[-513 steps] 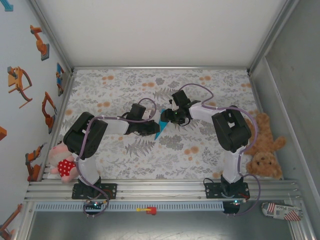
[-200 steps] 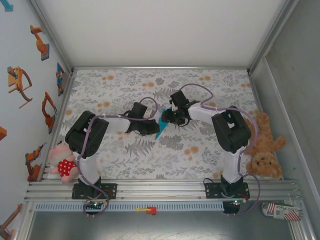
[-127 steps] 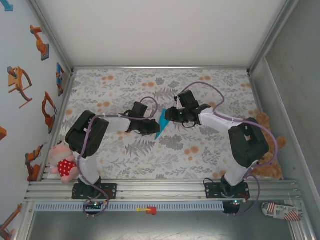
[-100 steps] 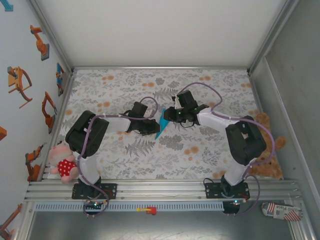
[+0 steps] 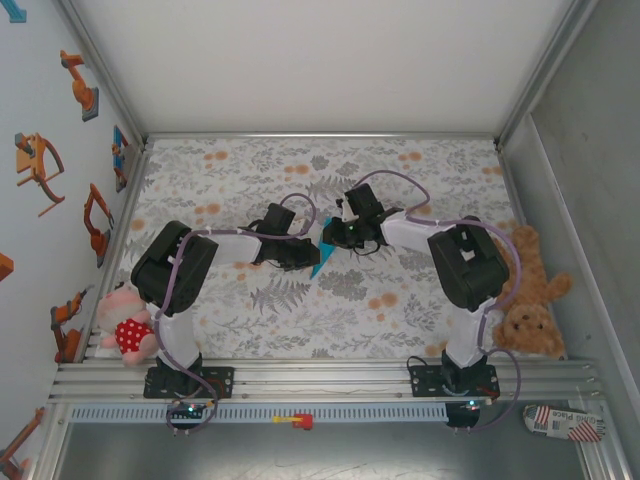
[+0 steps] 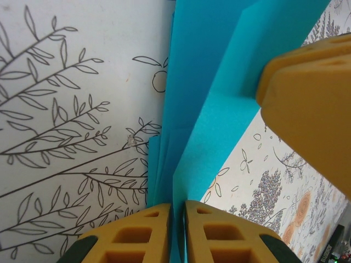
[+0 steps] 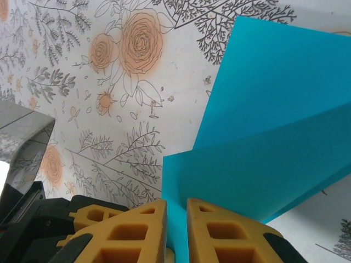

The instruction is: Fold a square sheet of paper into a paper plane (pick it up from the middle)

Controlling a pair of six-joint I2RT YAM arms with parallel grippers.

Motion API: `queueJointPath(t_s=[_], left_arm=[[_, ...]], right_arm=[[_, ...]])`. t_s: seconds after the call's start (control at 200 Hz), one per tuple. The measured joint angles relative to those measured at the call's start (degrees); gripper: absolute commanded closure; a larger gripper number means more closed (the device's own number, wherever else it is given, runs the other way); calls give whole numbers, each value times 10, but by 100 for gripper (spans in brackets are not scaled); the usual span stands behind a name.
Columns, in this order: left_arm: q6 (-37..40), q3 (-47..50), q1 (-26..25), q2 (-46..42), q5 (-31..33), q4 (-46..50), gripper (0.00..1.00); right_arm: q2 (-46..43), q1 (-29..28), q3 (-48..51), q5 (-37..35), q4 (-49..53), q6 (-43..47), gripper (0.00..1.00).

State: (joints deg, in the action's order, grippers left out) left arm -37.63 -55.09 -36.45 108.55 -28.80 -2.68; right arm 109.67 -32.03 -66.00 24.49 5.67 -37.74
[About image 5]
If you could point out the teal cloth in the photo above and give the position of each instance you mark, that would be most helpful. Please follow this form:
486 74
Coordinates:
325 254

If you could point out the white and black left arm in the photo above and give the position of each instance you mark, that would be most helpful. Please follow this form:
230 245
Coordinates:
160 270

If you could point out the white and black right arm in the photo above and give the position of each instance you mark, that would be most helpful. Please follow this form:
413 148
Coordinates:
470 265

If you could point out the floral print tablecloth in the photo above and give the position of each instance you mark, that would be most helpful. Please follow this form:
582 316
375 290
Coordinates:
300 325

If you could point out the red and yellow small tool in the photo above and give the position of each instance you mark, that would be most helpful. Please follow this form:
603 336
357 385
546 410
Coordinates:
300 421

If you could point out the pink plush toy polka dots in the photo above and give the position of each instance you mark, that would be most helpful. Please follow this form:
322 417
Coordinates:
130 335

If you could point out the small circuit board green LED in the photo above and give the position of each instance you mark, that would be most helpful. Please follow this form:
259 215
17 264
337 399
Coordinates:
187 410
470 406

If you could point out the brown teddy bear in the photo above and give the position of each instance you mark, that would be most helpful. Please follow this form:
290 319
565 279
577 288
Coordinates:
530 320

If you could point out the stars and stripes printed pouch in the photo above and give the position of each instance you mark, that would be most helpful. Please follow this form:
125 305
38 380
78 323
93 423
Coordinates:
560 425

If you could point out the aluminium frame crossbar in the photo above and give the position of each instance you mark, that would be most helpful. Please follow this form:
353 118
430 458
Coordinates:
320 135

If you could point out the aluminium mounting rail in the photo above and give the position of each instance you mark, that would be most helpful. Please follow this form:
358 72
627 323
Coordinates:
325 380

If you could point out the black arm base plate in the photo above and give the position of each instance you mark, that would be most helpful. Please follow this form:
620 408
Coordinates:
425 382
220 382

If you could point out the blue and orange wall sticker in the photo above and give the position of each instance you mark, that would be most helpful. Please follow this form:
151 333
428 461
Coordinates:
119 150

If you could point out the aluminium frame post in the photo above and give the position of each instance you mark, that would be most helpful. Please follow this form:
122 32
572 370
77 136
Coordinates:
545 65
100 65

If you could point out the orange gripper claw wall sticker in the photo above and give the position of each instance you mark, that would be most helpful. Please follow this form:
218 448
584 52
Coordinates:
30 160

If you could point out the orange box wall sticker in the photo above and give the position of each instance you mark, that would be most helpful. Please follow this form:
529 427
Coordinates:
5 265

